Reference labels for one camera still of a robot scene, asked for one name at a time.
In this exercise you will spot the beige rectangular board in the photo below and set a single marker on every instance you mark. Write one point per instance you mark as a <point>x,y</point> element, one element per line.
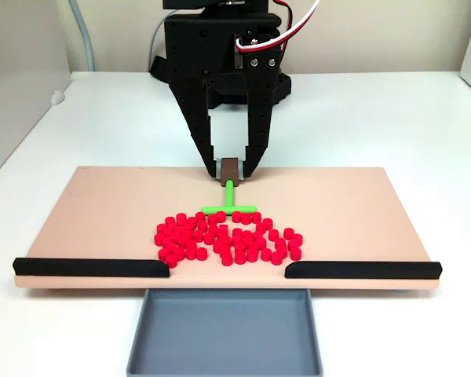
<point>102,220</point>

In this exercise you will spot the small white clip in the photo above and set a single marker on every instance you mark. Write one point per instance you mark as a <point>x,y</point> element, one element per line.
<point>57,97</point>

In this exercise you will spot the red cylindrical granule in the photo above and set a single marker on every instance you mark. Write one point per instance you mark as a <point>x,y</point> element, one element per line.
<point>159,239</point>
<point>214,229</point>
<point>223,226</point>
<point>222,232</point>
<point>288,233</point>
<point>209,238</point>
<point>200,216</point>
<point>175,237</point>
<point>167,247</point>
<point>227,259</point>
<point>171,260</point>
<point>265,254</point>
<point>267,223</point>
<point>198,235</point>
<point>180,224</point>
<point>221,216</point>
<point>179,231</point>
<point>237,231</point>
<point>236,216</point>
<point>285,251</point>
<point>191,245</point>
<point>248,240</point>
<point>258,235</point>
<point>240,247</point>
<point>189,228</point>
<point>253,246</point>
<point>202,225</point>
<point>181,243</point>
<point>281,243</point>
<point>185,236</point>
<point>295,253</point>
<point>190,253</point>
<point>181,217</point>
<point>252,255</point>
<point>237,239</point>
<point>240,256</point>
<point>191,222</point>
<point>247,234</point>
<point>164,255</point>
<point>246,218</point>
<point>273,234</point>
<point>224,239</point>
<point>219,246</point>
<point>161,228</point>
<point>172,228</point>
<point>261,227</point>
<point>166,232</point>
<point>170,221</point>
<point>168,239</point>
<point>212,220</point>
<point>293,244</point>
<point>227,249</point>
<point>256,217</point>
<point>201,254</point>
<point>179,250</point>
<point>276,257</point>
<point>262,242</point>
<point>297,238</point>

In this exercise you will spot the black edge rail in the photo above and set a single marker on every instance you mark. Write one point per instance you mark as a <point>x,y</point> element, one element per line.
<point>361,270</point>
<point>90,268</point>

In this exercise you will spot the grey shallow tray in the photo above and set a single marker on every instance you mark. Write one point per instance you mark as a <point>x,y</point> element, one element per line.
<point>223,334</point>

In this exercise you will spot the green T-shaped pusher tool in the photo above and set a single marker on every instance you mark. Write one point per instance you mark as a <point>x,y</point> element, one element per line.
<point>229,196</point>

